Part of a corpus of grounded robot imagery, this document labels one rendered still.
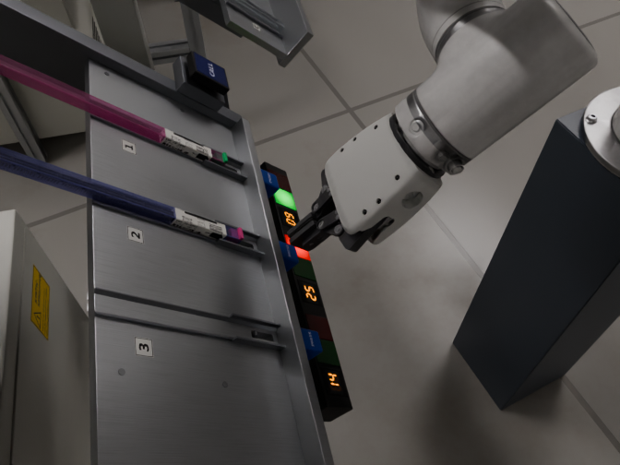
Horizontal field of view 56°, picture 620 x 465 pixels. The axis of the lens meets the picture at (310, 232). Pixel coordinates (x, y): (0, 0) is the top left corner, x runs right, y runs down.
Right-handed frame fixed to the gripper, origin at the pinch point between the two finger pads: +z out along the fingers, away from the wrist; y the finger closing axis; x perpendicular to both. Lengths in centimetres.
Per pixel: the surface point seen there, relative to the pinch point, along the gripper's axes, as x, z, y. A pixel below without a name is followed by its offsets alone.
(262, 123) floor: -56, 47, 94
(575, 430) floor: -90, 14, -12
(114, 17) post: 13.3, 13.8, 45.7
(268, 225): 3.2, 2.7, 1.7
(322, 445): 3.2, 2.7, -22.2
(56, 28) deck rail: 26.4, 3.7, 19.5
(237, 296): 7.6, 4.9, -7.1
